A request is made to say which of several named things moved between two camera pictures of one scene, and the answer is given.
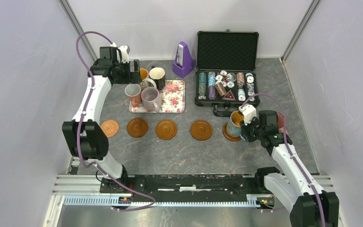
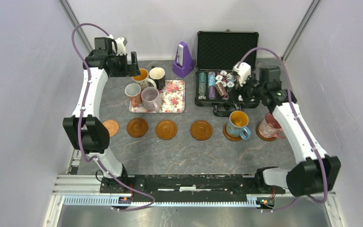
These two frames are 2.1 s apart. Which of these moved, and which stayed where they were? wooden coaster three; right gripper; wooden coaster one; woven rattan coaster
Moved: right gripper
Stayed: woven rattan coaster; wooden coaster three; wooden coaster one
